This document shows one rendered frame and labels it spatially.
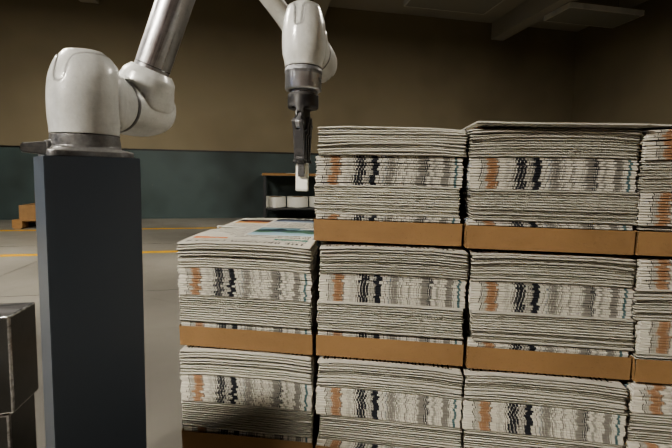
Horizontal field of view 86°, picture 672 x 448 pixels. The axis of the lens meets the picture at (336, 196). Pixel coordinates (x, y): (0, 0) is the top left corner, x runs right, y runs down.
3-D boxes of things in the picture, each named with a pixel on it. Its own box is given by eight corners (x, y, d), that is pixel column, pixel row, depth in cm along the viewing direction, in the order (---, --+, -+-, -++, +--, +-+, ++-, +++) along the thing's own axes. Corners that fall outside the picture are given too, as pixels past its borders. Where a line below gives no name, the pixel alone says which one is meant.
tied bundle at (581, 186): (435, 222, 105) (438, 142, 103) (543, 226, 101) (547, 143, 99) (464, 251, 67) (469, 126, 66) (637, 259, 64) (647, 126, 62)
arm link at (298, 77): (325, 74, 91) (324, 97, 92) (290, 74, 93) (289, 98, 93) (318, 63, 82) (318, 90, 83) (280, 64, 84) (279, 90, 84)
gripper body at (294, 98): (315, 89, 83) (314, 129, 84) (321, 96, 92) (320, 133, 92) (283, 89, 84) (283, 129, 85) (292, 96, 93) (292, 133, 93)
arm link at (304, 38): (321, 61, 81) (331, 76, 94) (322, -10, 80) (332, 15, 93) (275, 63, 83) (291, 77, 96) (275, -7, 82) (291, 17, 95)
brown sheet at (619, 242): (435, 220, 105) (436, 205, 104) (541, 224, 101) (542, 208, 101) (465, 248, 67) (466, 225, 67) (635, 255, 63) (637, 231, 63)
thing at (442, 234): (325, 227, 88) (325, 210, 87) (447, 232, 84) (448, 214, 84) (312, 240, 72) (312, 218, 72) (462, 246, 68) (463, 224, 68)
